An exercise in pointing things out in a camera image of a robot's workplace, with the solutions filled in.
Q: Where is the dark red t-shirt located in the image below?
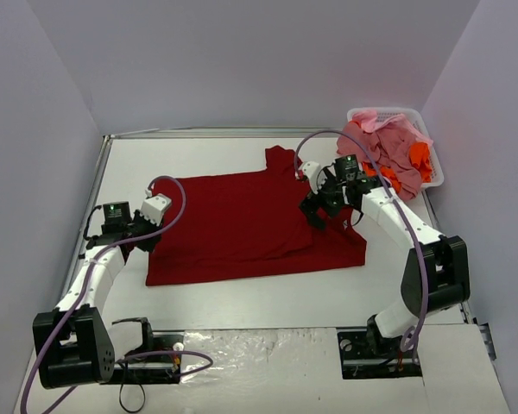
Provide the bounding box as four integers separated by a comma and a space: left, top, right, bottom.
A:
146, 146, 367, 286

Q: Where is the pink t-shirt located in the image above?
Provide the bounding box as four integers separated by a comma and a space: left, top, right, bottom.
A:
337, 121, 418, 176

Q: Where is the purple cable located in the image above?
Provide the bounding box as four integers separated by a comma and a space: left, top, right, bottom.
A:
293, 129, 429, 366
17, 174, 215, 414

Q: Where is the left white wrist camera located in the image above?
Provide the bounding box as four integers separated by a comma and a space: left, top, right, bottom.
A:
138, 189, 172, 226

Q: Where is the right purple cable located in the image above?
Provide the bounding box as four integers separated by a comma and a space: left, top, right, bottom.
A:
293, 129, 429, 366

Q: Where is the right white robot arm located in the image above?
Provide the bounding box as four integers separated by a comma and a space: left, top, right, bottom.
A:
296, 155, 471, 356

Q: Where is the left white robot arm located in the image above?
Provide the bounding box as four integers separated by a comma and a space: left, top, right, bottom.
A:
32, 194, 172, 389

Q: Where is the white plastic basket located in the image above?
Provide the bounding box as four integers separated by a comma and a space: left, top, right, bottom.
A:
346, 107, 444, 190

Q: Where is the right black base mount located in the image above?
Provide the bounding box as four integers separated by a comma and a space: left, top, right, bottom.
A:
337, 328, 422, 380

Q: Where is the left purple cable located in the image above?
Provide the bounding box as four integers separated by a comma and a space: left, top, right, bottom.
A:
17, 174, 215, 414

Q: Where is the black thin cable loop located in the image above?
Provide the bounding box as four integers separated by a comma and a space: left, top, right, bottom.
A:
118, 381, 147, 412

